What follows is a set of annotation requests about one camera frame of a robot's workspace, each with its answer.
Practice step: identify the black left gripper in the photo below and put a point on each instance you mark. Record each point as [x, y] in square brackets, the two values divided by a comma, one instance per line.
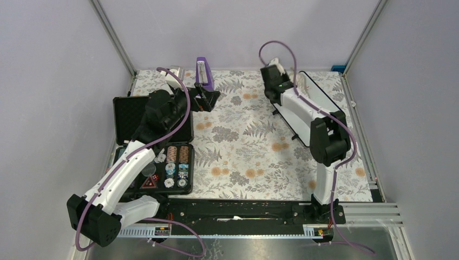
[206, 102]

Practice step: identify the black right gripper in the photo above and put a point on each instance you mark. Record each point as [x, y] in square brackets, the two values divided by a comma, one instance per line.
[285, 77]

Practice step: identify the small whiteboard black frame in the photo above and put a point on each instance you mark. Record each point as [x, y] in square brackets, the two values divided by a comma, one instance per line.
[322, 97]

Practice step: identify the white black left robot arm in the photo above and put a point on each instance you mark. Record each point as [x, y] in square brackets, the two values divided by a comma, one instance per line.
[96, 216]

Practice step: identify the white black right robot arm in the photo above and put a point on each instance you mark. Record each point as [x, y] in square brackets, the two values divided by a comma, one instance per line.
[329, 141]

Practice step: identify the purple metronome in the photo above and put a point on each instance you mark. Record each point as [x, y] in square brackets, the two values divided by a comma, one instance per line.
[204, 74]

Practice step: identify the floral patterned table mat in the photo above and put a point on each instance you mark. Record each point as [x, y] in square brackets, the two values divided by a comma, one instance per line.
[243, 151]

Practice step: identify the red triangle dealer token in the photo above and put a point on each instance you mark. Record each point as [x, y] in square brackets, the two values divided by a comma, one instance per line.
[149, 183]

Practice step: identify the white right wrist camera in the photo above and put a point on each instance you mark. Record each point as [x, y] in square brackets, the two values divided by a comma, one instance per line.
[275, 62]

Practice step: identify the blue corner bracket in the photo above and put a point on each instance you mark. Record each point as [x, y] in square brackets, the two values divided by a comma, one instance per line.
[338, 68]

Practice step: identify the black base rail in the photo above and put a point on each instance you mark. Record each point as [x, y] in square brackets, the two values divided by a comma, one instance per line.
[250, 217]

